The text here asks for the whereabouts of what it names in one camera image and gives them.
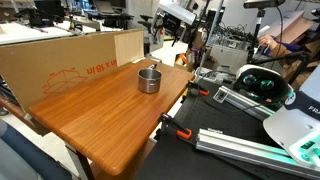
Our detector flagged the operator hand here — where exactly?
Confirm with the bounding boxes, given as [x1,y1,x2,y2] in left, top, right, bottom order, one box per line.
[257,34,278,50]

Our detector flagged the white VR controller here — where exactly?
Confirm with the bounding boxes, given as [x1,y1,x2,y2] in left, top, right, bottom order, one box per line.
[256,25,272,40]

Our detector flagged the small silver metal pot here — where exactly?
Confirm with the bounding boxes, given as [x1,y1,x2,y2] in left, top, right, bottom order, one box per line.
[137,67,163,95]

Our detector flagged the blue plastic bin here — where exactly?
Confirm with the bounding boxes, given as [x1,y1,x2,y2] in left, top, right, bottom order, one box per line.
[282,40,303,54]

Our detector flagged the flat cardboard sheets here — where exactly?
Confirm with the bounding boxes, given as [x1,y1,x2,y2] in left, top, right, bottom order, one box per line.
[262,9,315,45]

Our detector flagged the grey equipment box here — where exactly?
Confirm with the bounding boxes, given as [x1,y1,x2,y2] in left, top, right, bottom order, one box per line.
[209,42,250,76]

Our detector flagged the silver metal pole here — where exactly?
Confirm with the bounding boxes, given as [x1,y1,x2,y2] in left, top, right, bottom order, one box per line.
[194,0,225,83]

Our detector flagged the black orange bar clamp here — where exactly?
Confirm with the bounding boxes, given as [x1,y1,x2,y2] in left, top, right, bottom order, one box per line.
[185,80,211,100]
[157,112,194,141]

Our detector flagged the orange white item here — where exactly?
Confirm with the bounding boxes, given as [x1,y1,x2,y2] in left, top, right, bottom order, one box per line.
[174,52,188,67]

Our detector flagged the grey laptop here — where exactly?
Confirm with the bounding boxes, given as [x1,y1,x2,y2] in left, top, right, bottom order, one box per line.
[92,0,117,15]

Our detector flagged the brown cardboard box orange print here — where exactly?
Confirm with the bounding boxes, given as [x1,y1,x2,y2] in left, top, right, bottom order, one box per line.
[0,31,118,114]

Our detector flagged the black computer monitor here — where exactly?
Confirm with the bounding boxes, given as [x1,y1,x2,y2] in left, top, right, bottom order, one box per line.
[33,0,67,20]

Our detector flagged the metal table leg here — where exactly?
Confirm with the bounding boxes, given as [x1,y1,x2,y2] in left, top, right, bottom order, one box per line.
[64,142,97,180]

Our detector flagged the white lab table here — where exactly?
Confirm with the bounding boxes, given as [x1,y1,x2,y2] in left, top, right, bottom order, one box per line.
[0,21,101,47]

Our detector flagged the black camera stand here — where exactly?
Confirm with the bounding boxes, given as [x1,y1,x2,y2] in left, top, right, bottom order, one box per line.
[245,8,267,65]

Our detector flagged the black stereo camera bar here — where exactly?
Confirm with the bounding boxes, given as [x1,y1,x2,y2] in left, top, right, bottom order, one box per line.
[242,0,287,10]

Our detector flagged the short aluminium extrusion rail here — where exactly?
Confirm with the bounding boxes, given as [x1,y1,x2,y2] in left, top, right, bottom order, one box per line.
[212,85,279,122]

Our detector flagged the long aluminium extrusion rail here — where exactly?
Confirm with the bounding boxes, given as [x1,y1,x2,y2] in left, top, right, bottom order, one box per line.
[195,127,320,180]

